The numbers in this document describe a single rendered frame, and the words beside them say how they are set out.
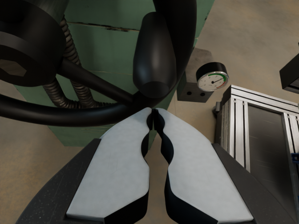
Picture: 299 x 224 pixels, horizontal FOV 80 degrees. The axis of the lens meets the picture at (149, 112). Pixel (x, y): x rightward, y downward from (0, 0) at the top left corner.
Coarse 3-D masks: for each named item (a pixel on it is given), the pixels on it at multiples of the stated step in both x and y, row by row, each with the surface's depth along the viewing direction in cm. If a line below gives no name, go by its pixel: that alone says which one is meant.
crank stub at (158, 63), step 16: (144, 16) 12; (160, 16) 11; (144, 32) 10; (160, 32) 10; (144, 48) 10; (160, 48) 9; (144, 64) 9; (160, 64) 9; (144, 80) 9; (160, 80) 9; (176, 80) 10; (160, 96) 10
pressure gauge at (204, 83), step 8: (208, 64) 36; (216, 64) 35; (200, 72) 36; (208, 72) 35; (216, 72) 34; (224, 72) 34; (200, 80) 37; (208, 80) 37; (216, 80) 37; (224, 80) 37; (200, 88) 39; (208, 88) 39; (216, 88) 39
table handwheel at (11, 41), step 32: (0, 0) 11; (32, 0) 16; (64, 0) 19; (160, 0) 11; (192, 0) 11; (0, 32) 12; (32, 32) 13; (192, 32) 13; (0, 64) 14; (32, 64) 14; (64, 64) 17; (0, 96) 23; (128, 96) 22
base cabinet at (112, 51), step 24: (72, 24) 33; (96, 48) 37; (120, 48) 37; (96, 72) 43; (120, 72) 44; (24, 96) 53; (48, 96) 52; (72, 96) 52; (96, 96) 52; (168, 96) 53; (72, 144) 89
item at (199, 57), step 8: (192, 56) 46; (200, 56) 46; (208, 56) 47; (192, 64) 44; (200, 64) 45; (184, 72) 43; (192, 72) 43; (184, 80) 43; (192, 80) 42; (176, 88) 50; (184, 88) 43; (192, 88) 43; (184, 96) 46; (192, 96) 46; (200, 96) 46; (208, 96) 46
